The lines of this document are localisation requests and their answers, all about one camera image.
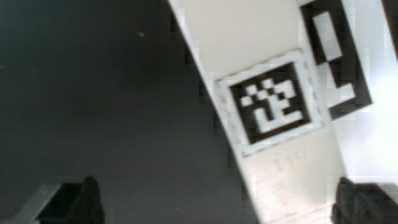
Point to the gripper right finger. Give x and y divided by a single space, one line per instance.
366 203

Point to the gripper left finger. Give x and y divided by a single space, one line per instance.
62 204

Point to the white desk leg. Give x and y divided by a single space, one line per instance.
249 45

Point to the white flat base plate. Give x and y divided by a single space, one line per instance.
356 63

